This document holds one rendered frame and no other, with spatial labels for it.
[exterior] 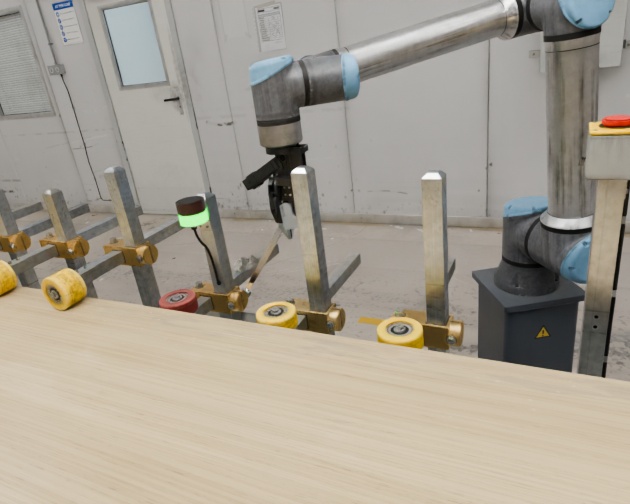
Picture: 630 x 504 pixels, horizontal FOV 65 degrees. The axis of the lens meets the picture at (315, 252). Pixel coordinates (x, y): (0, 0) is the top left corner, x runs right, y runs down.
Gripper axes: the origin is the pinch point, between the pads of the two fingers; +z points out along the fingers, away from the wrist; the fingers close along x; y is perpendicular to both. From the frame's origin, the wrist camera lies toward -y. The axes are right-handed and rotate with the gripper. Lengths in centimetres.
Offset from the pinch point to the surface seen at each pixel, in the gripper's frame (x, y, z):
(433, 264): -9.7, 35.4, 0.2
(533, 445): -39, 54, 9
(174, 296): -19.9, -18.6, 7.9
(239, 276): 1.5, -17.0, 13.5
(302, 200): -9.8, 10.6, -11.3
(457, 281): 171, 4, 99
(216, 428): -49, 14, 9
